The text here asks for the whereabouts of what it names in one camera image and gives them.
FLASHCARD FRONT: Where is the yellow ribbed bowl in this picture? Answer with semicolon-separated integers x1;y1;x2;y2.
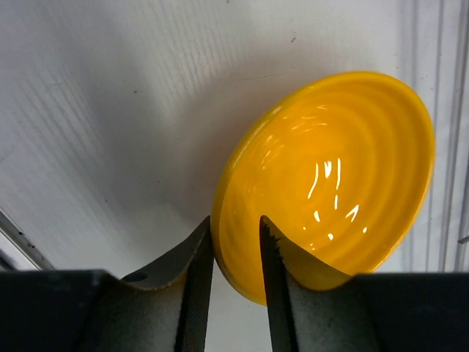
211;71;435;304

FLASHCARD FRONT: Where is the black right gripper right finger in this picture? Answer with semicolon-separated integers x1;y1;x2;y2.
259;216;380;351

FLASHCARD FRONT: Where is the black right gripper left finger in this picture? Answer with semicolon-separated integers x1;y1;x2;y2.
78;218;214;351

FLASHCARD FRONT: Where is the right aluminium table rail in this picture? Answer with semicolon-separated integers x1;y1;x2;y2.
424;1;468;272

